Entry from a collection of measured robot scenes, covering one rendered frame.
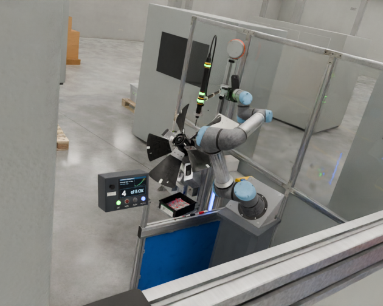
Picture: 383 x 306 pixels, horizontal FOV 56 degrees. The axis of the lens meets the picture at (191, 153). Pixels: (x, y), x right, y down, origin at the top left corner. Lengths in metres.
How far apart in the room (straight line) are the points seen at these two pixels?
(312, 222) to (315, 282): 2.53
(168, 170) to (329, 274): 2.35
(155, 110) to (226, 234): 3.37
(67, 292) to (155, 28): 3.69
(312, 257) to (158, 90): 5.07
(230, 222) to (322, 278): 1.93
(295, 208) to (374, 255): 2.53
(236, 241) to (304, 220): 0.77
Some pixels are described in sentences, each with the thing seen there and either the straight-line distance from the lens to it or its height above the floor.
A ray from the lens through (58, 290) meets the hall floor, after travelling 3.09.
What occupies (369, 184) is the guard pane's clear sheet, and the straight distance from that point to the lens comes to 2.59.
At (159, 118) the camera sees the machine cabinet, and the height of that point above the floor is 0.52.
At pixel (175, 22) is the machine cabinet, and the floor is 1.89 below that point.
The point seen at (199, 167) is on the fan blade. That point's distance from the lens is 2.48.
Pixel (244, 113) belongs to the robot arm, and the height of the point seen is 1.62.
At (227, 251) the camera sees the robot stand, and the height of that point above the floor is 0.77.
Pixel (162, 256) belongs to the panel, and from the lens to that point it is 2.54.
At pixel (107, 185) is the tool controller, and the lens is 1.95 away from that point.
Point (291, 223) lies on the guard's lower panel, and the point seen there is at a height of 0.73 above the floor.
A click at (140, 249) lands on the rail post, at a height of 0.70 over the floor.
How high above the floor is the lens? 2.17
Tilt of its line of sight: 22 degrees down
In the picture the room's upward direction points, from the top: 12 degrees clockwise
